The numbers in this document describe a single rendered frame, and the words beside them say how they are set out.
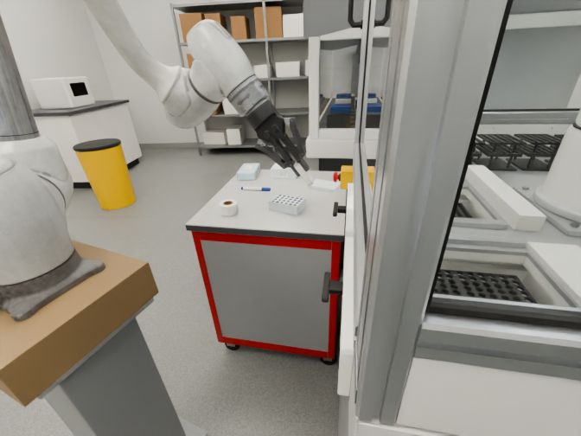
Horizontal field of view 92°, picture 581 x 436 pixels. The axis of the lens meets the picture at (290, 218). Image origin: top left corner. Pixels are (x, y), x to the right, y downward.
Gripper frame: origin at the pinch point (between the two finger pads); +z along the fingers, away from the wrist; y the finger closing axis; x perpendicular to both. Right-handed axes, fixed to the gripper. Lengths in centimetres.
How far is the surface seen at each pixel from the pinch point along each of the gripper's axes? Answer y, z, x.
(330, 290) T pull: 2.1, 13.5, -33.1
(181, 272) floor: -138, 26, 67
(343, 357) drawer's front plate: 4.3, 14.7, -46.3
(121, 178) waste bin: -214, -64, 162
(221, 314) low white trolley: -74, 36, 11
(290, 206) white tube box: -19.3, 12.5, 22.1
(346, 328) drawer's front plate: 5.4, 13.5, -42.6
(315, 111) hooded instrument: -2, -7, 80
